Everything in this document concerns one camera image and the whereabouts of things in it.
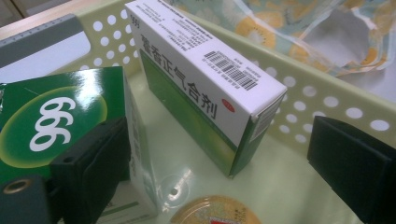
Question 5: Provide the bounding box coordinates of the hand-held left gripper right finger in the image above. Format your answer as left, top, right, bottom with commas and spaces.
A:
306, 115, 396, 224

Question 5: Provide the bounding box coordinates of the tall white green medicine box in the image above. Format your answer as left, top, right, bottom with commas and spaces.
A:
124, 0, 289, 179

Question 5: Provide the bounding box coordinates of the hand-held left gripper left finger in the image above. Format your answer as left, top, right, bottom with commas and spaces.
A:
49, 116, 132, 224

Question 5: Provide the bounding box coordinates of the round yellow food cup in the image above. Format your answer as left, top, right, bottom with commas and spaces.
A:
169, 194, 263, 224

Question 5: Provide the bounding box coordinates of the green square medicine box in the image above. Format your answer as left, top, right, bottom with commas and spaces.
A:
0, 65, 161, 224

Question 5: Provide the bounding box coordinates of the pale green perforated plastic basket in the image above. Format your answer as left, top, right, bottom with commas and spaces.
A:
0, 0, 396, 224

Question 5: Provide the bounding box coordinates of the fruit print cloth bag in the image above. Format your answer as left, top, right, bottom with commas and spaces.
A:
167, 0, 396, 105

